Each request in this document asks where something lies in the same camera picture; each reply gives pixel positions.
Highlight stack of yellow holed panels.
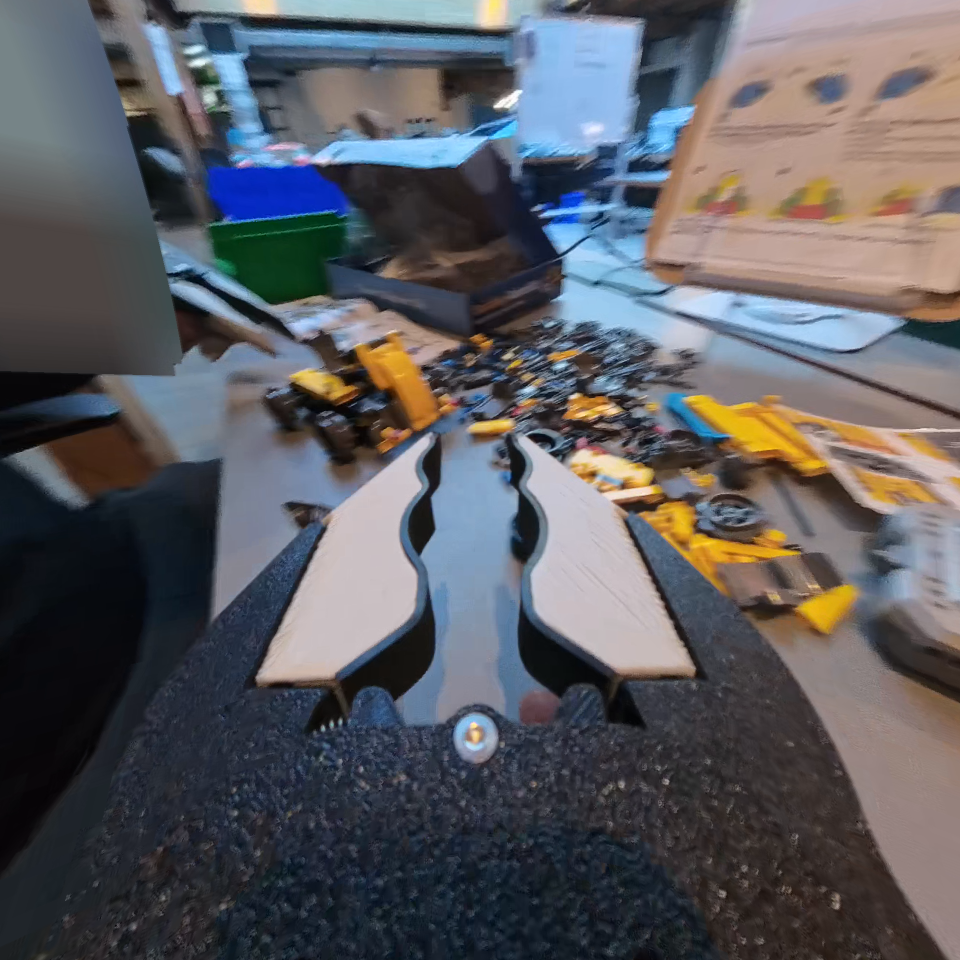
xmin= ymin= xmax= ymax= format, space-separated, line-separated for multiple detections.
xmin=682 ymin=393 xmax=830 ymax=477

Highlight blue brick separator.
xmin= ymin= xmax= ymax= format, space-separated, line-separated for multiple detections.
xmin=663 ymin=391 xmax=732 ymax=444

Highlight black office chair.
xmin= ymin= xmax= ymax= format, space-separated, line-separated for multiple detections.
xmin=0 ymin=393 xmax=121 ymax=459

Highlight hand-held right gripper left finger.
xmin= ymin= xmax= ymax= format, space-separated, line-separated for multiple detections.
xmin=255 ymin=432 xmax=440 ymax=706

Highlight grey remote controller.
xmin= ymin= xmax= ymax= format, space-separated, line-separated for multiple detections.
xmin=862 ymin=506 xmax=960 ymax=691

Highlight pile of grey bricks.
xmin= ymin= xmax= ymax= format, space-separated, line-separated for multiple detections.
xmin=420 ymin=318 xmax=714 ymax=481

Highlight yellow and black panel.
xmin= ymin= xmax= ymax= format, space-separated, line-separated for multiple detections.
xmin=570 ymin=448 xmax=657 ymax=489

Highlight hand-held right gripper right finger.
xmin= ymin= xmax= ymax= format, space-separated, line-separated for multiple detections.
xmin=506 ymin=432 xmax=699 ymax=702

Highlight whiteboard on stand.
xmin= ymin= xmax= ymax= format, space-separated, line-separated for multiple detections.
xmin=517 ymin=15 xmax=646 ymax=151

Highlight white instruction booklet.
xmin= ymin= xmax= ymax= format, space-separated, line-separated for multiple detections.
xmin=285 ymin=296 xmax=459 ymax=369

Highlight yellow grey sticker sheet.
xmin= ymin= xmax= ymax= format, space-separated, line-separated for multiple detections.
xmin=780 ymin=405 xmax=960 ymax=515

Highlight grey desk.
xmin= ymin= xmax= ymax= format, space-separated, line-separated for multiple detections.
xmin=161 ymin=247 xmax=960 ymax=960

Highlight green plastic bin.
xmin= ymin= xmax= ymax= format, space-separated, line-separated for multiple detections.
xmin=208 ymin=212 xmax=350 ymax=305

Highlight person's grey trousers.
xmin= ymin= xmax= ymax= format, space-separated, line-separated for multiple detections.
xmin=75 ymin=457 xmax=222 ymax=751

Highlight dark blue cardboard box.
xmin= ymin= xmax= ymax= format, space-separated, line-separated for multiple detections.
xmin=311 ymin=135 xmax=565 ymax=336

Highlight blue plastic bin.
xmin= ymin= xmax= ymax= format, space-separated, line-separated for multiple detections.
xmin=206 ymin=163 xmax=350 ymax=222

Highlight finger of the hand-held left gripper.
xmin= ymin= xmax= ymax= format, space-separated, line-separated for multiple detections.
xmin=171 ymin=279 xmax=279 ymax=355
xmin=161 ymin=241 xmax=297 ymax=340

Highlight yellow black brick vehicle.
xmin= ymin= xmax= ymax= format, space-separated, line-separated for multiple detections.
xmin=262 ymin=330 xmax=459 ymax=462

